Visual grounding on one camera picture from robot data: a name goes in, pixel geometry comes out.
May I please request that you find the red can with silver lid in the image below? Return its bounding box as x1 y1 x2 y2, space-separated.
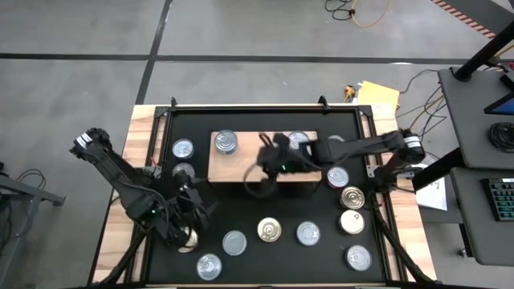
325 165 350 189
172 161 197 177

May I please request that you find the black table mat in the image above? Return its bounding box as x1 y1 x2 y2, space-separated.
150 108 386 284

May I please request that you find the yellow cable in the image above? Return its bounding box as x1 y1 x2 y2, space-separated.
351 0 393 29

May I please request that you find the coiled black cable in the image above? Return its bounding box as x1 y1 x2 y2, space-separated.
487 121 514 153

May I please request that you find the black keyboard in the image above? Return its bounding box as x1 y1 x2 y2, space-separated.
480 176 514 222

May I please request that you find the grey desk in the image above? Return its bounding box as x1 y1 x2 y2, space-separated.
449 166 514 267
436 66 514 169

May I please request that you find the yellow envelope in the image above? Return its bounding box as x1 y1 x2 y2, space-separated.
356 79 401 112

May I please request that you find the black pole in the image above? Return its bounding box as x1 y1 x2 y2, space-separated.
453 19 514 83

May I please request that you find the white paper sheet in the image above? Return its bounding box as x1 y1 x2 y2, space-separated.
415 176 448 212

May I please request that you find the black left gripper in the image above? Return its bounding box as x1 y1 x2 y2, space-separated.
160 188 220 228

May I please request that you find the blue can with silver lid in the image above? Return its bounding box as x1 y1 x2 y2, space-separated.
345 244 373 272
171 137 195 161

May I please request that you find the teal skipjack tuna can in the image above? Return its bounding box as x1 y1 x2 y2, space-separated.
296 220 322 246
214 128 239 156
288 130 311 148

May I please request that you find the wooden shelf with black legs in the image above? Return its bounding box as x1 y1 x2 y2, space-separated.
206 130 323 197

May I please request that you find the black tablet screen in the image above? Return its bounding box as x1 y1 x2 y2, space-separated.
483 91 514 116

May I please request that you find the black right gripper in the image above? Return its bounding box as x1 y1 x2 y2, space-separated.
257 136 320 181

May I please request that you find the grey metal stand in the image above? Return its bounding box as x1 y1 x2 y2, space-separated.
0 160 67 289

